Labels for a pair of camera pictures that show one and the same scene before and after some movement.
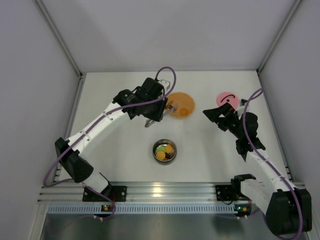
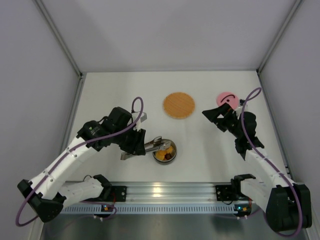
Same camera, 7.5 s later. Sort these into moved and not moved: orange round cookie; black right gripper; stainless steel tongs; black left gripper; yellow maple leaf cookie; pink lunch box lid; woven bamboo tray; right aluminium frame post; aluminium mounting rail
Moved: orange round cookie; black left gripper; stainless steel tongs
Not moved: woven bamboo tray; yellow maple leaf cookie; pink lunch box lid; right aluminium frame post; black right gripper; aluminium mounting rail
